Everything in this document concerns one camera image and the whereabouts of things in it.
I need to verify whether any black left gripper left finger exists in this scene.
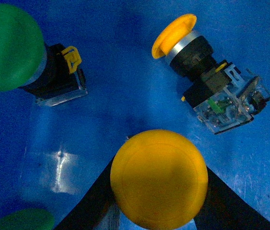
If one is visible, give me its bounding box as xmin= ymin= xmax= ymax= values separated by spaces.
xmin=55 ymin=161 xmax=120 ymax=230

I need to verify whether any yellow button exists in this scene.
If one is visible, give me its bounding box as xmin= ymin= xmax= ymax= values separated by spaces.
xmin=151 ymin=14 xmax=270 ymax=135
xmin=110 ymin=129 xmax=208 ymax=230

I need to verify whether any green button right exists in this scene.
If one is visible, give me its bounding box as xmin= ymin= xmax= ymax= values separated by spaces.
xmin=0 ymin=208 xmax=55 ymax=230

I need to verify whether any green button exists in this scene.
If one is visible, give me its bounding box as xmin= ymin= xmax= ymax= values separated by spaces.
xmin=0 ymin=3 xmax=88 ymax=107
xmin=0 ymin=208 xmax=55 ymax=230

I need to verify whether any blue bin with buttons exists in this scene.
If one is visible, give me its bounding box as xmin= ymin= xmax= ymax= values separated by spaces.
xmin=0 ymin=0 xmax=270 ymax=223

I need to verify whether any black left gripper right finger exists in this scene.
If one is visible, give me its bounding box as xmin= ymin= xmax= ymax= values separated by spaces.
xmin=194 ymin=168 xmax=270 ymax=230

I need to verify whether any green button left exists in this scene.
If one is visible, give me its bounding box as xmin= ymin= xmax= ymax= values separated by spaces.
xmin=0 ymin=3 xmax=88 ymax=107

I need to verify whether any yellow button lying down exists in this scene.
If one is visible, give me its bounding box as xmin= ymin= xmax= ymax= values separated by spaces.
xmin=151 ymin=14 xmax=270 ymax=135

